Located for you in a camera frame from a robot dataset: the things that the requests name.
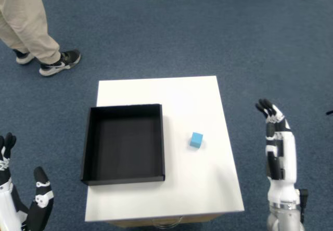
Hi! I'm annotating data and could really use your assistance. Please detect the beige trousers of person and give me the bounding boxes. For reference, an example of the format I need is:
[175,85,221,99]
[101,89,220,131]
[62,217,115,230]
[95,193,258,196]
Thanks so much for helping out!
[0,0,61,64]

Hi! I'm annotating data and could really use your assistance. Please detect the small blue cube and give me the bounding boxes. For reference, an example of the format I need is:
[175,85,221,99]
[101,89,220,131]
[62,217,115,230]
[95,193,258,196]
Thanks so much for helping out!
[189,132,204,149]

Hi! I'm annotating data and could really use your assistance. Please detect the black white sneaker with swoosh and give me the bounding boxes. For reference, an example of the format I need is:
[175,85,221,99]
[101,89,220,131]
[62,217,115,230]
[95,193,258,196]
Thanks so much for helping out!
[39,49,81,77]

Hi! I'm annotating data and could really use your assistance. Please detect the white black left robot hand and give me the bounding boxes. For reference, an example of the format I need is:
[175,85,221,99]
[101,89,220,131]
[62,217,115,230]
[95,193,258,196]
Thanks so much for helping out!
[0,133,55,231]

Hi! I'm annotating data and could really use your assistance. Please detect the metal wire ring under table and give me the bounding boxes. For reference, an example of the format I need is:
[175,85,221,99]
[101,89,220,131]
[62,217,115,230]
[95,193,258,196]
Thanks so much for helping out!
[153,215,184,228]

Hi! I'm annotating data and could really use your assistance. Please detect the black open box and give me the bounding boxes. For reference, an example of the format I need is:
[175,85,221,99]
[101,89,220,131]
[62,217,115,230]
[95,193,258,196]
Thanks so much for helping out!
[81,104,167,186]

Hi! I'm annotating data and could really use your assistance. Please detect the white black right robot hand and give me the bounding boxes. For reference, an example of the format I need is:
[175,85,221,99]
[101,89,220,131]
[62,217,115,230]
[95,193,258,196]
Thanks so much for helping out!
[255,98,298,206]

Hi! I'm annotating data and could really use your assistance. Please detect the white square table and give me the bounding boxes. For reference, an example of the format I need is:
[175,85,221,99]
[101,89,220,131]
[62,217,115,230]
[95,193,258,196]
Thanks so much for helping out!
[84,75,245,228]

